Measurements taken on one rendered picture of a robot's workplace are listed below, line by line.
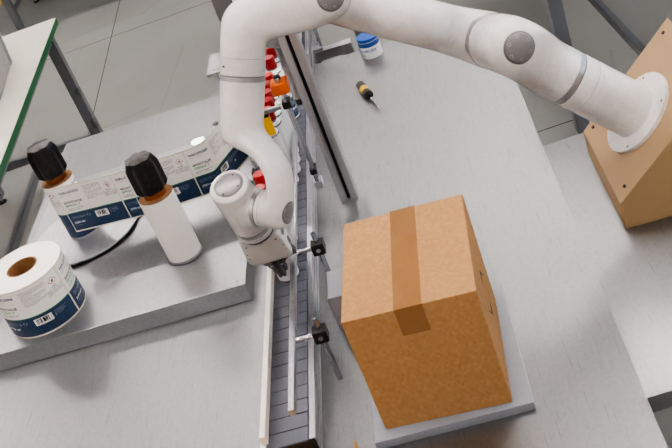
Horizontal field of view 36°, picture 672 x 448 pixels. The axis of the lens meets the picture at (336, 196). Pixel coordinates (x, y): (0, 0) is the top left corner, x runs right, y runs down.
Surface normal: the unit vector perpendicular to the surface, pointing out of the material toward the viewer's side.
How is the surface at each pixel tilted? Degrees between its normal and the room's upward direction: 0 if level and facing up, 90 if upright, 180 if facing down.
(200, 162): 90
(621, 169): 44
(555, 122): 0
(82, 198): 90
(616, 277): 0
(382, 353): 90
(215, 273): 0
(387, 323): 90
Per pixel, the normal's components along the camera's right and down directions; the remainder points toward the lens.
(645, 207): 0.04, 0.53
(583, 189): -0.32, -0.80
